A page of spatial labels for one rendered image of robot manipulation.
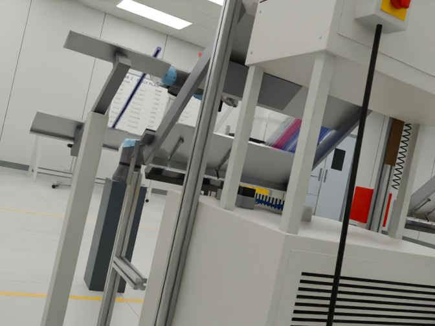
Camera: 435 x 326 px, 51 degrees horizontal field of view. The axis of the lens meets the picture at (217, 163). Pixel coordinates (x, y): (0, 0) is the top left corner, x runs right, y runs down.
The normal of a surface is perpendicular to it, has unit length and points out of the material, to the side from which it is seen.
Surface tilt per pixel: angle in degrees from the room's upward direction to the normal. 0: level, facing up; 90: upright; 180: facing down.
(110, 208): 90
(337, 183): 90
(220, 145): 136
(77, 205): 90
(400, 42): 90
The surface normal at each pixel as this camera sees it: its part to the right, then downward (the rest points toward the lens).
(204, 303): -0.86, -0.19
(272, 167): 0.17, 0.76
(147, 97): 0.46, 0.09
